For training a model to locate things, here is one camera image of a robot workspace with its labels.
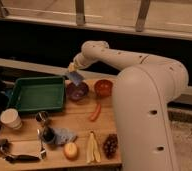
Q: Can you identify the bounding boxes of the white paper cup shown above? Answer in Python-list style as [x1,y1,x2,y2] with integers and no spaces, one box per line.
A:
[0,108,22,130]

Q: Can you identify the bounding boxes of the purple bowl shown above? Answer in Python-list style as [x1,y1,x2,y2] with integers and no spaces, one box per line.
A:
[66,82,89,101]

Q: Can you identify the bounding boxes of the bunch of dark grapes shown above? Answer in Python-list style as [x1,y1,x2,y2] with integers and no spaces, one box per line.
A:
[103,134,118,159]

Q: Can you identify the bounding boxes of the small metal cup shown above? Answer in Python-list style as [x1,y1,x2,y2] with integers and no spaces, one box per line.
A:
[36,111,49,125]

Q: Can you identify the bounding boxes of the red bowl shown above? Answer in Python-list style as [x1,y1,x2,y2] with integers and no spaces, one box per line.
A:
[94,79,113,97]

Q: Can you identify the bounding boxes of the blue cloth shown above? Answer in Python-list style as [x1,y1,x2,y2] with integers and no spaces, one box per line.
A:
[54,128,77,145]

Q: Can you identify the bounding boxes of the orange carrot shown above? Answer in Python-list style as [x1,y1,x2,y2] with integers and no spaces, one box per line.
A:
[89,103,101,121]

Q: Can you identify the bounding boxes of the yellow banana peel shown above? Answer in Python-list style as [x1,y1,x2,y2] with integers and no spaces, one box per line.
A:
[86,132,101,163]

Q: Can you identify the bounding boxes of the yellow apple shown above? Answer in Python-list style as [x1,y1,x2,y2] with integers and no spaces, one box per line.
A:
[63,142,78,160]

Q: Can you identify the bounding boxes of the black handled tool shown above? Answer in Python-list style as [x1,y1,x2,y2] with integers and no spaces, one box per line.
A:
[5,155,40,163]

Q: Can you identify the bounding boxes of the metal tongs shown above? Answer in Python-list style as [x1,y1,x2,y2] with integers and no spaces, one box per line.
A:
[37,129,46,159]

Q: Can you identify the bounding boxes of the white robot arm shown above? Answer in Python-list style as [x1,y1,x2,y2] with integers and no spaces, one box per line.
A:
[72,41,189,171]

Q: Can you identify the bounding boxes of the green plastic tray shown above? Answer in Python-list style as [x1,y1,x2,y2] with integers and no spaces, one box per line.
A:
[8,76,65,113]

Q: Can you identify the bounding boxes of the blue cup with dark inside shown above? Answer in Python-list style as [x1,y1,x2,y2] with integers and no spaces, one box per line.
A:
[42,127,56,144]

